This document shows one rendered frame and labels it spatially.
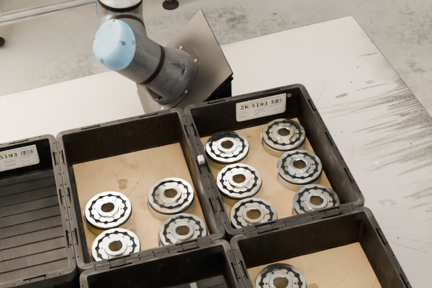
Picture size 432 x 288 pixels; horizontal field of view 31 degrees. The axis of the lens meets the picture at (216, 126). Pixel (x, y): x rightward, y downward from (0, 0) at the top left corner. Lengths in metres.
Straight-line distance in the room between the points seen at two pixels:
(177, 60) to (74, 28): 1.74
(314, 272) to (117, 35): 0.74
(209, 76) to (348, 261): 0.60
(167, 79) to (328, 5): 1.88
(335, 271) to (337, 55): 0.88
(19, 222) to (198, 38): 0.67
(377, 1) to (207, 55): 1.91
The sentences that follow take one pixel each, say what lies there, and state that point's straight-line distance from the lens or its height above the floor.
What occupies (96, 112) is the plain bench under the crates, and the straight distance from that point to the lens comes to 2.19.
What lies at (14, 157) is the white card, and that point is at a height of 0.89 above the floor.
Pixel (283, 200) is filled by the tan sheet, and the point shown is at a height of 0.83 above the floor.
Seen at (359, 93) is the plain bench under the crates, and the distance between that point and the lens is 2.22.
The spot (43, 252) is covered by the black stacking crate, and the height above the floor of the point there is 0.83.
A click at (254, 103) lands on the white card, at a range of 1.87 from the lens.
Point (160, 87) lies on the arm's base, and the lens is 1.99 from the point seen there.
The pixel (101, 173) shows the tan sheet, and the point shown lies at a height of 0.83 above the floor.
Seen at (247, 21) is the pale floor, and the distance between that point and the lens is 3.64.
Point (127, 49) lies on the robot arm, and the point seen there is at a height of 1.00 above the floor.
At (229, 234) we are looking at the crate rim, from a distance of 1.57.
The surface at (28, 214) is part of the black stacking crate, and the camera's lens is 1.80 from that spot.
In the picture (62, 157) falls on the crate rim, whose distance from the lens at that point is 1.78.
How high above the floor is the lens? 2.17
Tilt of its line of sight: 44 degrees down
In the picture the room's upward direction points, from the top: 3 degrees counter-clockwise
